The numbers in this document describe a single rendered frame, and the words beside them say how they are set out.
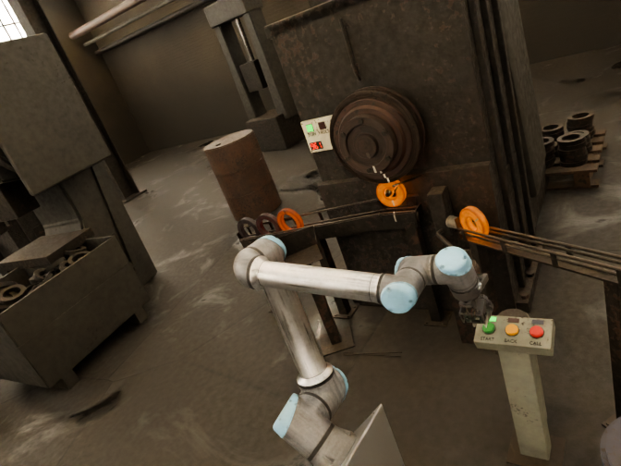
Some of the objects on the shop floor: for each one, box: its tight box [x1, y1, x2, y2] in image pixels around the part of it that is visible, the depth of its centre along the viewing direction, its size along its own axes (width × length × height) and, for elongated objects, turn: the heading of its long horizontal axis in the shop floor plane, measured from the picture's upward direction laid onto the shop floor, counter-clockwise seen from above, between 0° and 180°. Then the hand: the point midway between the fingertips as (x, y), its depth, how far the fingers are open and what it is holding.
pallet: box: [542, 111, 608, 190], centre depth 389 cm, size 120×82×44 cm
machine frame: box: [264, 0, 546, 313], centre depth 267 cm, size 73×108×176 cm
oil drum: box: [204, 129, 281, 221], centre depth 523 cm, size 59×59×89 cm
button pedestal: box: [474, 315, 566, 466], centre depth 167 cm, size 16×24×62 cm, turn 94°
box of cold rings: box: [0, 236, 150, 389], centre depth 368 cm, size 103×83×79 cm
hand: (484, 318), depth 156 cm, fingers closed
